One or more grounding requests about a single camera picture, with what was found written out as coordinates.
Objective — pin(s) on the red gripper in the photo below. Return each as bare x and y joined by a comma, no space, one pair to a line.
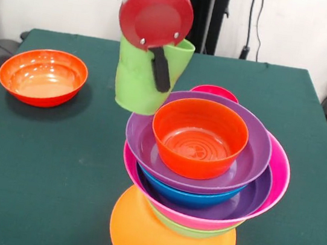
157,18

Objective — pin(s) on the green cup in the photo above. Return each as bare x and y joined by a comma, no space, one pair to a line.
133,78

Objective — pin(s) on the small red-orange bowl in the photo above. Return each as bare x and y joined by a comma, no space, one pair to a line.
179,121

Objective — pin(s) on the small crimson bowl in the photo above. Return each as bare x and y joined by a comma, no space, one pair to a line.
213,90

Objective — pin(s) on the purple bowl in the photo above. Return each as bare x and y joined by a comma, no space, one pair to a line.
140,137
252,202

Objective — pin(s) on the blue bowl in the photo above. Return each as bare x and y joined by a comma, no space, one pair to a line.
189,197

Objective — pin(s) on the pink bowl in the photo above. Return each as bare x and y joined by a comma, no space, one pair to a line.
281,175

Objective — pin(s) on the green bowl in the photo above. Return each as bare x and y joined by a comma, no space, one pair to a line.
193,232

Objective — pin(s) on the large red-orange bowl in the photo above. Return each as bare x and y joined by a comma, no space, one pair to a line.
42,75

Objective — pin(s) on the dark green tablecloth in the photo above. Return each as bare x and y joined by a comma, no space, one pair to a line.
52,174

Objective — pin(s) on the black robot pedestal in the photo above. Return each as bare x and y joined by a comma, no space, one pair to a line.
208,19

